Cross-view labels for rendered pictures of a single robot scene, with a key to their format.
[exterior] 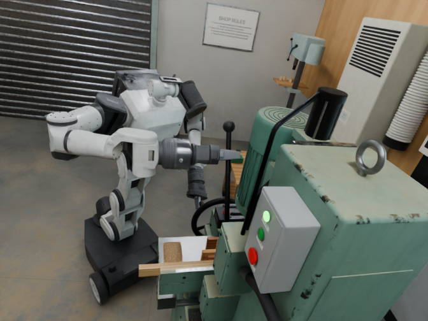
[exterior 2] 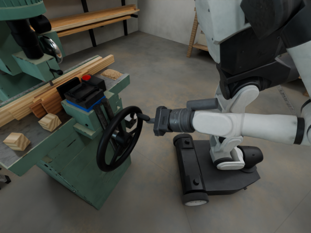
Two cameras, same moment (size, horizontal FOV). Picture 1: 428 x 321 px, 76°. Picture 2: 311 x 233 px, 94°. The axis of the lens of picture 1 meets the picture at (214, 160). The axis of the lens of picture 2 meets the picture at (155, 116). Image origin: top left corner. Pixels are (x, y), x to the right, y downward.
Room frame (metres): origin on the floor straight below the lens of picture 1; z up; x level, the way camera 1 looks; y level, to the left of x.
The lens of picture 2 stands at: (1.35, -0.26, 1.32)
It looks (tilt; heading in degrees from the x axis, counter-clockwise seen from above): 47 degrees down; 131
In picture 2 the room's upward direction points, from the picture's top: 4 degrees clockwise
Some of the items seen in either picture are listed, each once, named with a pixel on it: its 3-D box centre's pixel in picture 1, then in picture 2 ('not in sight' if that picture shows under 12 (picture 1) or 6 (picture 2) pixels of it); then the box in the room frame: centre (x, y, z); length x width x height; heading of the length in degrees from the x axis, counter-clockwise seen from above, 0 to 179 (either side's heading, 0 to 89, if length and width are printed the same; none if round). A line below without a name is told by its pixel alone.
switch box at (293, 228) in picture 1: (276, 239); not in sight; (0.36, -0.13, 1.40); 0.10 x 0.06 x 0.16; 16
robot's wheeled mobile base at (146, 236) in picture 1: (121, 235); (218, 160); (1.38, 0.57, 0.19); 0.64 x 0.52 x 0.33; 46
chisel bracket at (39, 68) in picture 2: not in sight; (39, 66); (0.68, -0.18, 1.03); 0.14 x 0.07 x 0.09; 16
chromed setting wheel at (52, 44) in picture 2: not in sight; (50, 50); (0.54, -0.09, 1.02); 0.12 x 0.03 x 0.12; 16
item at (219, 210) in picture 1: (230, 214); (88, 90); (0.89, -0.11, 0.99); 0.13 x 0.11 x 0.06; 106
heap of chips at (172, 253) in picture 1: (172, 250); (111, 72); (0.72, 0.09, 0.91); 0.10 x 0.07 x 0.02; 16
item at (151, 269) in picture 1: (216, 265); (75, 79); (0.67, -0.08, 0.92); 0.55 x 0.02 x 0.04; 106
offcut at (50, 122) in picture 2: not in sight; (50, 122); (0.87, -0.26, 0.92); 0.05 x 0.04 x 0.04; 113
